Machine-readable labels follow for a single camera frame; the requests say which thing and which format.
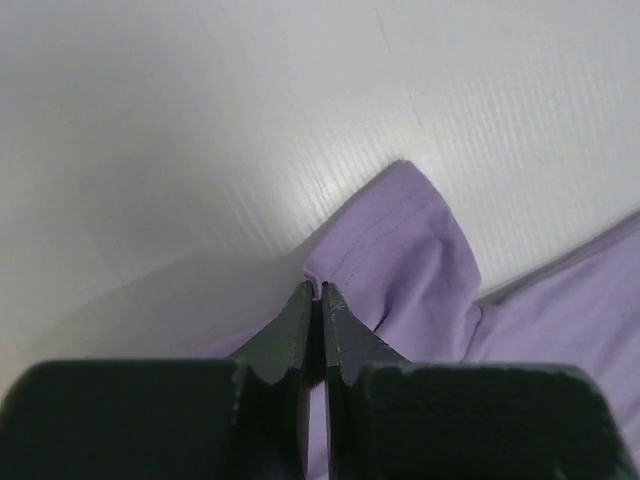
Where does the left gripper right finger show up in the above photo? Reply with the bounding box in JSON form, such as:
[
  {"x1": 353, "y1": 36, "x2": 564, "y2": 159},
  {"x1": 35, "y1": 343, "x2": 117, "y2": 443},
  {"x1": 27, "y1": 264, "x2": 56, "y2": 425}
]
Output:
[{"x1": 322, "y1": 283, "x2": 638, "y2": 479}]

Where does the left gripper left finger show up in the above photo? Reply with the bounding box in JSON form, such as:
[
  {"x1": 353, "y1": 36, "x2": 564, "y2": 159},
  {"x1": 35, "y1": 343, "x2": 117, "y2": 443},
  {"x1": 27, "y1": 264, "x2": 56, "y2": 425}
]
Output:
[{"x1": 1, "y1": 282, "x2": 313, "y2": 479}]

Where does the purple t-shirt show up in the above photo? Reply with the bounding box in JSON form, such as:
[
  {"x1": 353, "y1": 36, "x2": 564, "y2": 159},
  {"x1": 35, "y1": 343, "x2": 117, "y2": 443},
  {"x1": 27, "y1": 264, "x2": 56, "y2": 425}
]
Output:
[{"x1": 204, "y1": 161, "x2": 639, "y2": 479}]

